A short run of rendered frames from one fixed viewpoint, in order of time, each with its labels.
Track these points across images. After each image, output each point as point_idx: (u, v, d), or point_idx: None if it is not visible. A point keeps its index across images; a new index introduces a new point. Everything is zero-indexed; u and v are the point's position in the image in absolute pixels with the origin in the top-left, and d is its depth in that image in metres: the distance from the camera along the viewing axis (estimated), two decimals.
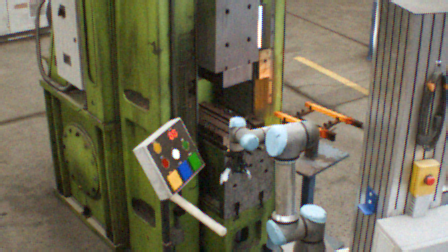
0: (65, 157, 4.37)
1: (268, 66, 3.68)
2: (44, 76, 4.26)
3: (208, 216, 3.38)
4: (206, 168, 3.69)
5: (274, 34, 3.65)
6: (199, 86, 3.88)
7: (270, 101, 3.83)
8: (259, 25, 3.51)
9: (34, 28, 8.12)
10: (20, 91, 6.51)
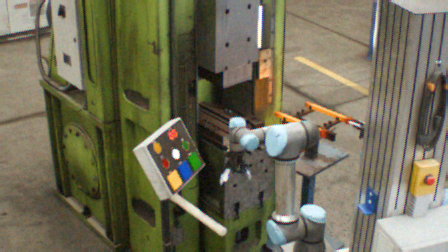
0: (65, 157, 4.37)
1: (268, 66, 3.68)
2: (44, 76, 4.26)
3: (208, 216, 3.38)
4: (206, 168, 3.69)
5: (274, 34, 3.65)
6: (199, 86, 3.88)
7: (270, 101, 3.83)
8: (259, 25, 3.51)
9: (34, 28, 8.12)
10: (20, 91, 6.51)
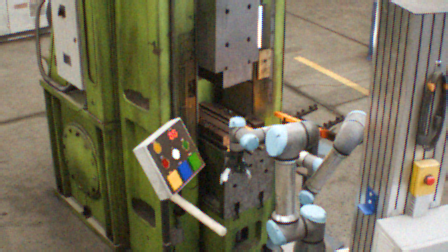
0: (65, 157, 4.37)
1: (268, 66, 3.68)
2: (44, 76, 4.26)
3: (208, 216, 3.38)
4: (206, 168, 3.69)
5: (274, 34, 3.65)
6: (199, 86, 3.88)
7: (270, 101, 3.83)
8: (259, 25, 3.51)
9: (34, 28, 8.12)
10: (20, 91, 6.51)
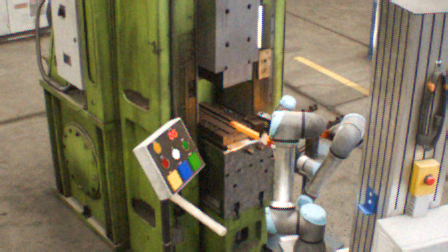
0: (65, 157, 4.37)
1: (268, 66, 3.68)
2: (44, 76, 4.26)
3: (208, 216, 3.38)
4: (206, 168, 3.69)
5: (274, 34, 3.65)
6: (199, 86, 3.88)
7: (270, 101, 3.83)
8: (259, 25, 3.51)
9: (34, 28, 8.12)
10: (20, 91, 6.51)
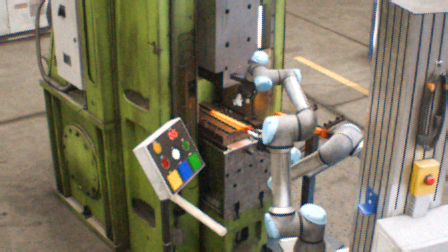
0: (65, 157, 4.37)
1: (268, 66, 3.68)
2: (44, 76, 4.26)
3: (208, 216, 3.38)
4: (206, 168, 3.69)
5: (274, 34, 3.65)
6: (199, 86, 3.88)
7: (270, 101, 3.83)
8: (259, 25, 3.51)
9: (34, 28, 8.12)
10: (20, 91, 6.51)
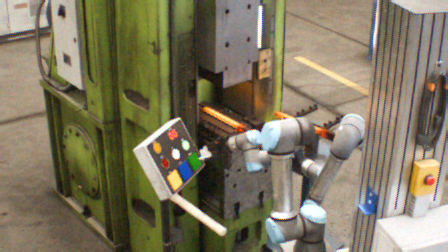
0: (65, 157, 4.37)
1: (268, 66, 3.68)
2: (44, 76, 4.26)
3: (208, 216, 3.38)
4: (206, 168, 3.69)
5: (274, 34, 3.65)
6: (199, 86, 3.88)
7: (270, 101, 3.83)
8: (259, 25, 3.51)
9: (34, 28, 8.12)
10: (20, 91, 6.51)
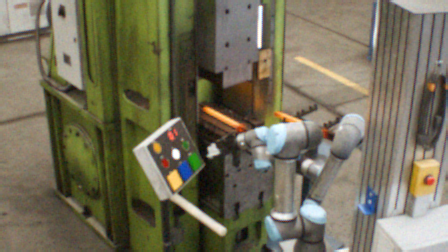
0: (65, 157, 4.37)
1: (268, 66, 3.68)
2: (44, 76, 4.26)
3: (208, 216, 3.38)
4: (206, 168, 3.69)
5: (274, 34, 3.65)
6: (199, 86, 3.88)
7: (270, 101, 3.83)
8: (259, 25, 3.51)
9: (34, 28, 8.12)
10: (20, 91, 6.51)
